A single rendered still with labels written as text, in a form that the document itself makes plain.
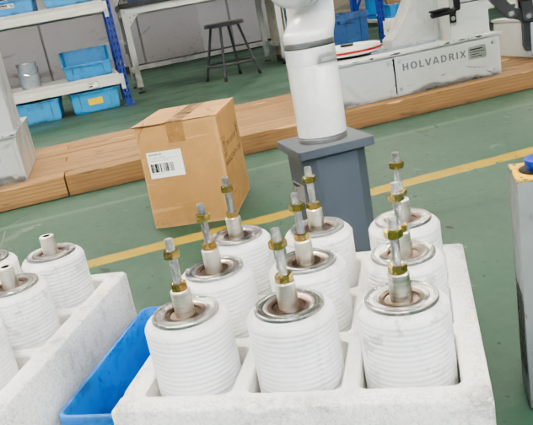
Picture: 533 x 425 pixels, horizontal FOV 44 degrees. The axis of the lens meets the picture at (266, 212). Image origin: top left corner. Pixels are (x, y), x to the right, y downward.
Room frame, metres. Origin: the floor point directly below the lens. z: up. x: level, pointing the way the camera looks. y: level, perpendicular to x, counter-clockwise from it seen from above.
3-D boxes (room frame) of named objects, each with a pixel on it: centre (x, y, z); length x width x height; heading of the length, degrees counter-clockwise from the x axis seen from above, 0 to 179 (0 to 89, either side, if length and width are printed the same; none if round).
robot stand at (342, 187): (1.22, -0.13, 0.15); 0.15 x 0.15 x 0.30; 12
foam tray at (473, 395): (0.76, -0.04, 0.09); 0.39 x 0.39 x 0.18; 75
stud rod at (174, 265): (0.67, 0.11, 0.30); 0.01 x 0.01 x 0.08
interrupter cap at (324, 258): (0.76, -0.04, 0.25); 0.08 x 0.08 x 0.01
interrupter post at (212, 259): (0.79, 0.08, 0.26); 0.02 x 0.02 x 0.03
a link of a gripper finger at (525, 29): (0.76, -0.32, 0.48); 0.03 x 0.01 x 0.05; 75
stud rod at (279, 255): (0.64, -0.01, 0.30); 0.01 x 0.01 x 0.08
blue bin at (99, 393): (0.86, 0.22, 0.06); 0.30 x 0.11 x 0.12; 165
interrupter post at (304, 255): (0.76, -0.04, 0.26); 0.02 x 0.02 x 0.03
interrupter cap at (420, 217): (0.84, -0.18, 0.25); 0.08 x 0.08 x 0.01
